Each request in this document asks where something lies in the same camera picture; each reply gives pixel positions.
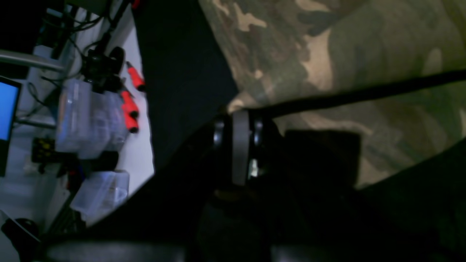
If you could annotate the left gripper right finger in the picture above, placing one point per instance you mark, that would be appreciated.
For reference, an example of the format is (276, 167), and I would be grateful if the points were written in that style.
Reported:
(417, 215)

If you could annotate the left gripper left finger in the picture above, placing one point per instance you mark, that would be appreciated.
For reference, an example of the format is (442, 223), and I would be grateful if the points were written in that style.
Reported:
(159, 222)

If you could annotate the camouflage t-shirt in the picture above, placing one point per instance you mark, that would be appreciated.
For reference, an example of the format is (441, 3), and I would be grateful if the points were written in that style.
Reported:
(284, 50)

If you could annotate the small clear plastic container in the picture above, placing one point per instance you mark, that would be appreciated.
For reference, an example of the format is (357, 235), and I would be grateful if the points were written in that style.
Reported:
(101, 192)

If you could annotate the orange black clamp far left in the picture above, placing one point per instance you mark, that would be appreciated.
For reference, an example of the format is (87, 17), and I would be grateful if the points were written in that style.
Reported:
(129, 107)

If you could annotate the clear plastic storage box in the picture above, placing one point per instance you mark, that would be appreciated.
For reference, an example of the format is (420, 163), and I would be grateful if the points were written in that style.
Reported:
(88, 122)

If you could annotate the black table cloth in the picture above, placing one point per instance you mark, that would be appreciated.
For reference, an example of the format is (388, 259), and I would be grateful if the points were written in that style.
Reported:
(186, 75)

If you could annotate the blue lit monitor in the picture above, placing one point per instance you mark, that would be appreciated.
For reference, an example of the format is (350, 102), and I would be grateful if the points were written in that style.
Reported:
(9, 96)

